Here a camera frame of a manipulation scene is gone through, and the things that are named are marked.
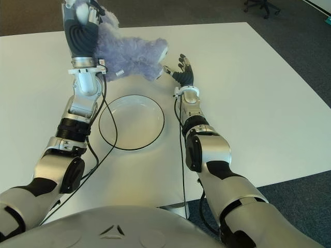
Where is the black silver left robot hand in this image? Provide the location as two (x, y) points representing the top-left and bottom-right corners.
(62, 0), (106, 59)

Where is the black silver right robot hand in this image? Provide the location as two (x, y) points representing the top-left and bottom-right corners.
(163, 53), (195, 87)

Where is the purple plush bunny doll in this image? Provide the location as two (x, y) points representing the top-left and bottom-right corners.
(73, 0), (170, 82)

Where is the white plate black rim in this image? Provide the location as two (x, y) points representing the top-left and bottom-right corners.
(98, 95), (165, 151)

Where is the black office chair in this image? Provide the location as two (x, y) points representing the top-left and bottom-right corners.
(244, 0), (281, 19)

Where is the silver table leg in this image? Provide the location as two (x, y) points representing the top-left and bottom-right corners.
(156, 203), (191, 220)

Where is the grey robot torso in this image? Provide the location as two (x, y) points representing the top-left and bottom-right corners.
(0, 205), (228, 248)

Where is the thin black left wrist cable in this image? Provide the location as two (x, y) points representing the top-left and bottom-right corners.
(40, 69), (118, 226)

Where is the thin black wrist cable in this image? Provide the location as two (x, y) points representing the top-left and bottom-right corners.
(173, 97), (187, 220)
(40, 69), (118, 226)

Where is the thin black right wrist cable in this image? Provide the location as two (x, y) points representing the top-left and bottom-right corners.
(173, 97), (187, 220)

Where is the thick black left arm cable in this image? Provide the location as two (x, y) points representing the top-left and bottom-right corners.
(55, 133), (100, 205)

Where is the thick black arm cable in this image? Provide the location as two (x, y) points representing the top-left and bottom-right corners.
(198, 178), (223, 236)
(55, 133), (100, 205)

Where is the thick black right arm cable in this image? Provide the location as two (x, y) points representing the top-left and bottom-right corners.
(198, 178), (223, 236)

